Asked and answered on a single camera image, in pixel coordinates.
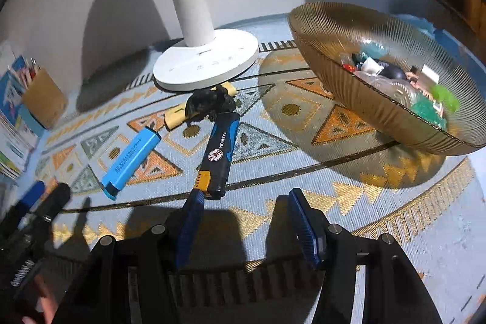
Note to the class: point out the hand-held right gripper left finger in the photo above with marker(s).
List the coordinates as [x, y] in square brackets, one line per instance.
[188, 229]

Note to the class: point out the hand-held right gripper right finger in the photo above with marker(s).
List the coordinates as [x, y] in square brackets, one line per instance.
[305, 229]

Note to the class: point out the blue patterned tablecloth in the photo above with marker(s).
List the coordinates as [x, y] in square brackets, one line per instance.
[273, 164]

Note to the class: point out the brown pencil holder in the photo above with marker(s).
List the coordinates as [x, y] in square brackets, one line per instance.
[45, 100]

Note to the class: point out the pink small box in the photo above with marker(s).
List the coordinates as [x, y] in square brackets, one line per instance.
[415, 85]

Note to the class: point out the white desk lamp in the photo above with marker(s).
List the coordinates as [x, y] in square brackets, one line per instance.
[205, 58]

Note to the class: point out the person's left hand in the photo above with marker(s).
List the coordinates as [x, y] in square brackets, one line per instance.
[45, 301]

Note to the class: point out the bunch of pencils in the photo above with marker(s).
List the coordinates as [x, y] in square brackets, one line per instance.
[32, 69]

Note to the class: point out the red small item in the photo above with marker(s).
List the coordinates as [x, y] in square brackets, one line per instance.
[347, 68]

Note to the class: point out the clear glass round item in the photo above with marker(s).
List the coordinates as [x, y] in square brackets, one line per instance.
[395, 92]

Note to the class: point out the black and blue utility knife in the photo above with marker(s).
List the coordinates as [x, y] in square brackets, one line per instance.
[218, 157]

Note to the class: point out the blue plastic bag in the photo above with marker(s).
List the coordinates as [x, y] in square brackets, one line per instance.
[414, 24]

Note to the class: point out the row of books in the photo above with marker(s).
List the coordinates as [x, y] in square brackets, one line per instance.
[13, 134]

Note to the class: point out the amber ribbed glass bowl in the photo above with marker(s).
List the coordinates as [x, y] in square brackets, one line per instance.
[379, 96]

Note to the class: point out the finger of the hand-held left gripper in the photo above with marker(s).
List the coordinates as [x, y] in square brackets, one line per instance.
[32, 195]
[57, 198]

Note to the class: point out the yellow marker pen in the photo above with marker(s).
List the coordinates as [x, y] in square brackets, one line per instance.
[176, 117]

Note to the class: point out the blue highlighter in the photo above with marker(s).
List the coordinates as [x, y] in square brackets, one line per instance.
[131, 164]

